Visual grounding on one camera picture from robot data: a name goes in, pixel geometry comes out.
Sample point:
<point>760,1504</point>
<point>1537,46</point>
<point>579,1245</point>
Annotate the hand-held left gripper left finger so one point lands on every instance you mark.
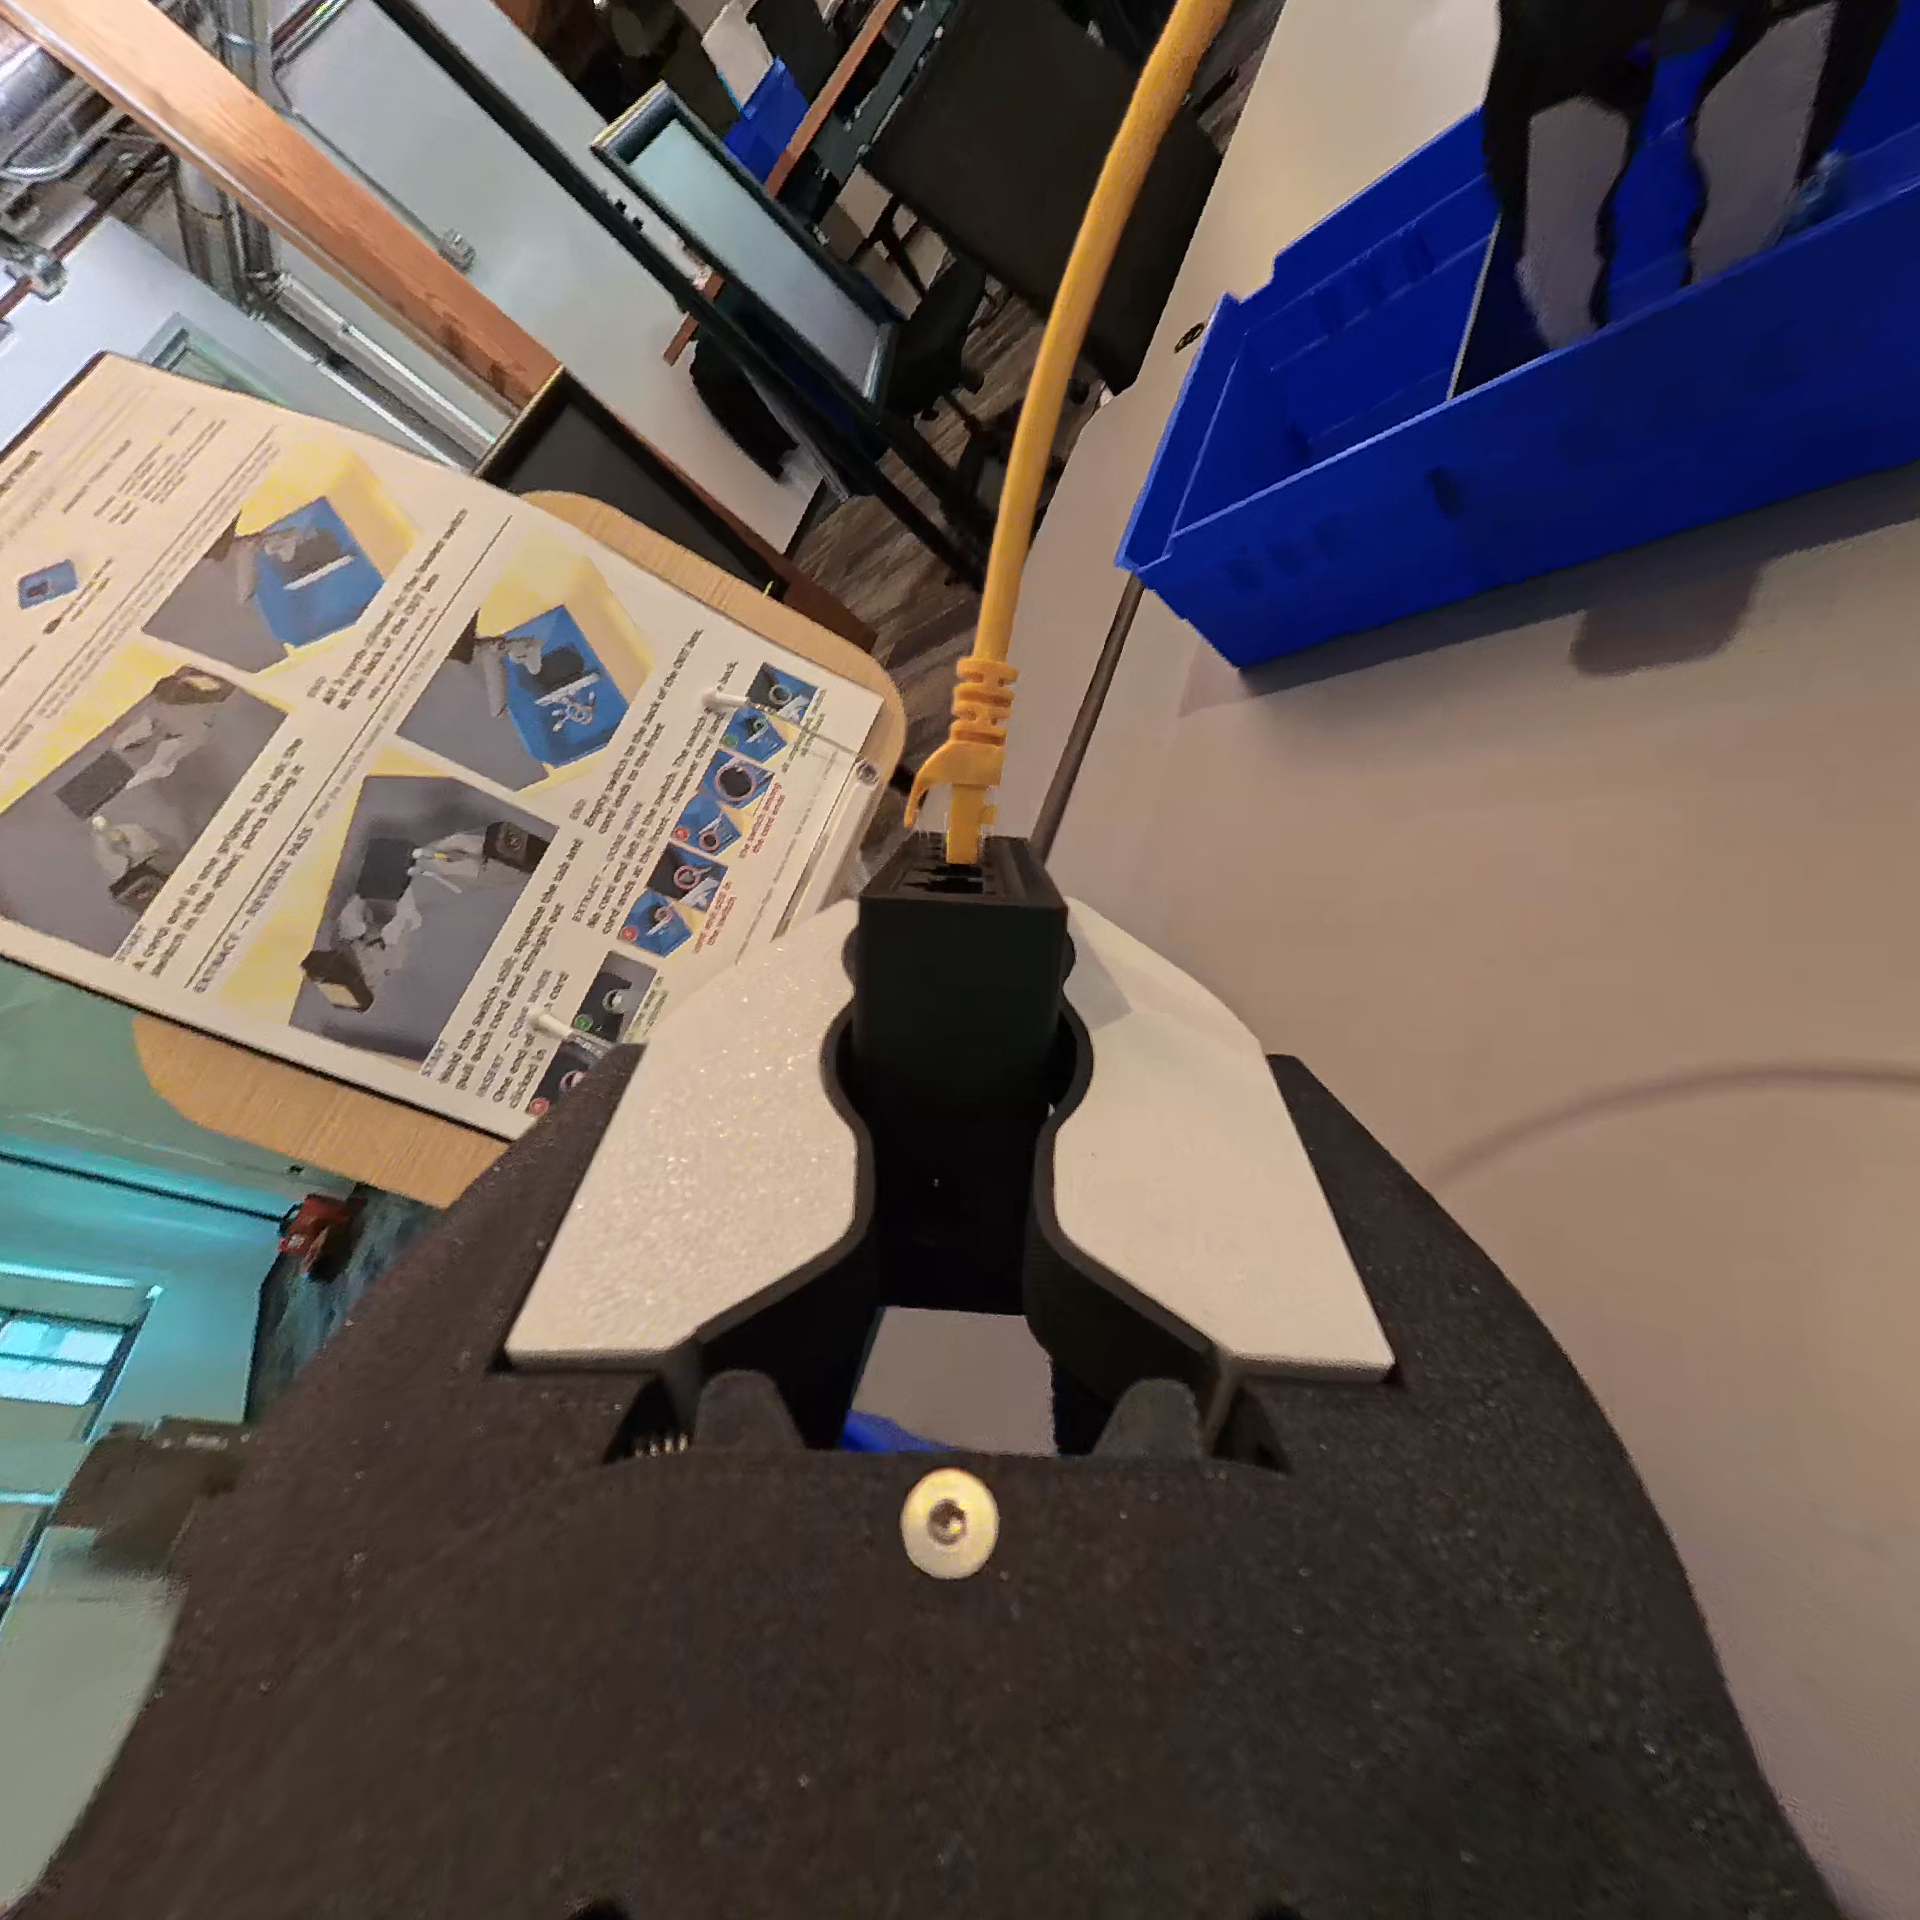
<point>704,1181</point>

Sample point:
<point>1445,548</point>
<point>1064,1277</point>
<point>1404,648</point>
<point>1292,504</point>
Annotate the blue plastic bin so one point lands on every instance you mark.
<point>870,1436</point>
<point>1499,497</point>

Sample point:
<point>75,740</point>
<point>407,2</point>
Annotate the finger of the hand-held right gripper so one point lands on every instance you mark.
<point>1755,120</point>
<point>1564,213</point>

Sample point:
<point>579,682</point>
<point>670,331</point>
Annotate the wooden beam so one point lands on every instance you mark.
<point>300,182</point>

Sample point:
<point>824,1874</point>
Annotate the dark monitor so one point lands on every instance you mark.
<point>630,467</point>

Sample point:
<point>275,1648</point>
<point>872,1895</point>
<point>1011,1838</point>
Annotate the instruction sheet board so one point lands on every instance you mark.
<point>372,673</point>

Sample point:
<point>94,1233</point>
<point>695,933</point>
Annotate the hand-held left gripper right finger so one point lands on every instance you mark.
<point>1200,1196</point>

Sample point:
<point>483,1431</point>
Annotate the black chair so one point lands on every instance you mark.
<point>959,149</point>

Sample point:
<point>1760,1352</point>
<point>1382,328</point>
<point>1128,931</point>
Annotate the silver air duct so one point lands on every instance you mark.
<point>45,86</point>

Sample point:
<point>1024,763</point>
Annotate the black network switch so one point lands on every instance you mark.
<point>959,1050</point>

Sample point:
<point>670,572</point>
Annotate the framed monitor on stand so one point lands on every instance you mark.
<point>767,226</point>

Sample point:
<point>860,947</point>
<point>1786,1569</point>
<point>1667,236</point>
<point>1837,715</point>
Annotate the small blue storage bin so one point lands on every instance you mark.
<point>767,128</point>

